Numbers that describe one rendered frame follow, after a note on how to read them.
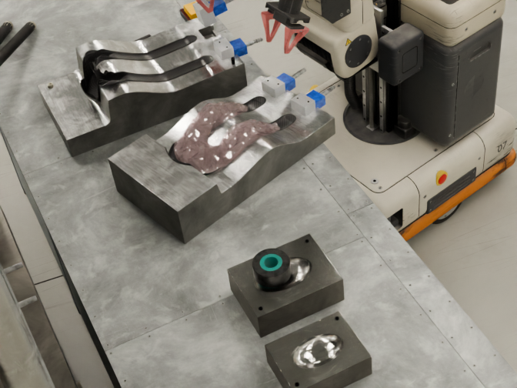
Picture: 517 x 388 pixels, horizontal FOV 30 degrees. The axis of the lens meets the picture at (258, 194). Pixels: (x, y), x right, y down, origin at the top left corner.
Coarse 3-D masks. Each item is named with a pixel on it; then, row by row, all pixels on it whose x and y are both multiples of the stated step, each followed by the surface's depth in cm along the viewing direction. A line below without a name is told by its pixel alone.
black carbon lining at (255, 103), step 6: (258, 96) 247; (246, 102) 246; (252, 102) 246; (258, 102) 246; (264, 102) 246; (252, 108) 245; (288, 114) 241; (276, 120) 240; (282, 120) 240; (288, 120) 240; (294, 120) 240; (282, 126) 239; (174, 144) 234; (174, 156) 233; (180, 162) 224; (204, 174) 226
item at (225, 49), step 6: (216, 42) 255; (222, 42) 255; (228, 42) 254; (234, 42) 256; (240, 42) 256; (246, 42) 257; (252, 42) 257; (216, 48) 255; (222, 48) 253; (228, 48) 253; (234, 48) 254; (240, 48) 255; (246, 48) 256; (222, 54) 253; (228, 54) 254; (234, 54) 255; (240, 54) 256
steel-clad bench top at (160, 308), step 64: (0, 0) 301; (64, 0) 298; (128, 0) 294; (192, 0) 291; (64, 64) 274; (256, 64) 266; (64, 192) 237; (256, 192) 231; (320, 192) 229; (64, 256) 222; (128, 256) 220; (192, 256) 218; (384, 256) 213; (128, 320) 207; (192, 320) 205; (384, 320) 201; (448, 320) 199; (128, 384) 196; (192, 384) 194; (256, 384) 193; (384, 384) 190; (448, 384) 188; (512, 384) 187
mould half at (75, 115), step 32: (160, 32) 266; (192, 32) 264; (128, 64) 253; (160, 64) 256; (224, 64) 252; (64, 96) 254; (128, 96) 242; (160, 96) 246; (192, 96) 251; (224, 96) 256; (64, 128) 245; (96, 128) 244; (128, 128) 248
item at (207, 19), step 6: (204, 0) 258; (216, 0) 259; (222, 0) 258; (228, 0) 259; (198, 6) 257; (216, 6) 257; (222, 6) 258; (198, 12) 256; (204, 12) 256; (210, 12) 257; (216, 12) 258; (222, 12) 259; (198, 18) 261; (204, 18) 257; (210, 18) 258; (204, 24) 258; (210, 24) 258
